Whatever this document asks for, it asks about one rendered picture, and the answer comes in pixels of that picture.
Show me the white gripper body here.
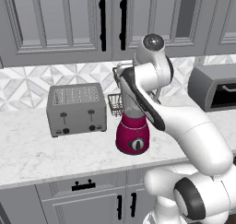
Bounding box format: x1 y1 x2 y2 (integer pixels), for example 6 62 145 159
115 61 136 77

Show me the magenta blender with clear jar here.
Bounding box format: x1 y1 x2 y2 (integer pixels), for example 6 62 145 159
115 77 151 156

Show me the grey four-slot toaster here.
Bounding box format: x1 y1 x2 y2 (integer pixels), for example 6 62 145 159
45 82 108 138

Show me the grey toaster oven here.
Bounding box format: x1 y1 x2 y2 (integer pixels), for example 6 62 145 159
187 63 236 113

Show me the narrow grey drawer front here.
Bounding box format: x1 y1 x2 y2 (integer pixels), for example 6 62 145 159
125 167 150 187

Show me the grey base cupboard door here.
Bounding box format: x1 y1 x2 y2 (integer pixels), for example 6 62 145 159
124 184 159 224
40 186 127 224

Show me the grey base cupboard panel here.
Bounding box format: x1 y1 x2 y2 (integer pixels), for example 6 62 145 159
0 184 42 224

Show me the dark wire basket stand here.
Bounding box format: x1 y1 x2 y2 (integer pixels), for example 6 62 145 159
107 66 125 117

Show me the black wall cupboard handle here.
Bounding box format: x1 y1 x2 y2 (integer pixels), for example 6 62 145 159
98 0 108 53
119 0 128 52

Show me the grey wall cupboard door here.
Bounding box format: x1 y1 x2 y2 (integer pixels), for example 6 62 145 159
204 0 236 56
112 0 214 62
0 0 113 69

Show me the toaster oven door handle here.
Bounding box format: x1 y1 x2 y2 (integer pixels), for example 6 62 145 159
221 84 236 94

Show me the black drawer handle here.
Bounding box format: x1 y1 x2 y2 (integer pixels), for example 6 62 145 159
71 178 97 193

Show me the black base cupboard handle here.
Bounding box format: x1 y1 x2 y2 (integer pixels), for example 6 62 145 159
116 195 124 220
129 192 137 218

